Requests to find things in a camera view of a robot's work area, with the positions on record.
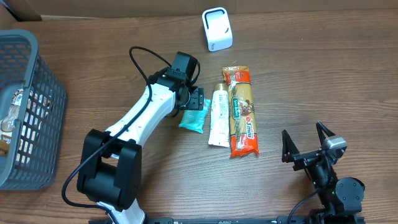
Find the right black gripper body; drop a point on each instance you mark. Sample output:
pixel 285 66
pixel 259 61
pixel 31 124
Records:
pixel 306 160

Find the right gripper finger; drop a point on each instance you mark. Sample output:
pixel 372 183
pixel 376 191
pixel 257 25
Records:
pixel 323 132
pixel 289 149

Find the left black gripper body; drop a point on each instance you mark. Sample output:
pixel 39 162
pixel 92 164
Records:
pixel 196 99

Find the teal snack packet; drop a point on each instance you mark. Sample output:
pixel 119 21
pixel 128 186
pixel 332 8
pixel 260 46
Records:
pixel 194 120

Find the white tube gold cap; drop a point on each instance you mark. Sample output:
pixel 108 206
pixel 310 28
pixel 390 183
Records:
pixel 219 124

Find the orange spaghetti packet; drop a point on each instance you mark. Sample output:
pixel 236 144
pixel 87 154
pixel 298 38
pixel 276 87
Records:
pixel 242 124

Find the beige brown bread bag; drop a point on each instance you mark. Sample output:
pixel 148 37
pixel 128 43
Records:
pixel 7 124

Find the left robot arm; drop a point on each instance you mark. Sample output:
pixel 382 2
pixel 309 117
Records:
pixel 111 162

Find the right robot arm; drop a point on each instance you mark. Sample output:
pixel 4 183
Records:
pixel 340 198

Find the white barcode scanner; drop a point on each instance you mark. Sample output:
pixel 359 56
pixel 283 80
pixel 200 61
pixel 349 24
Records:
pixel 217 29

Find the grey plastic mesh basket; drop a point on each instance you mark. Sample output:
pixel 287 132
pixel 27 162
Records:
pixel 32 161

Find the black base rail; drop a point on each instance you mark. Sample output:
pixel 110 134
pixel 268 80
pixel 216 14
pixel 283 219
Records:
pixel 278 220

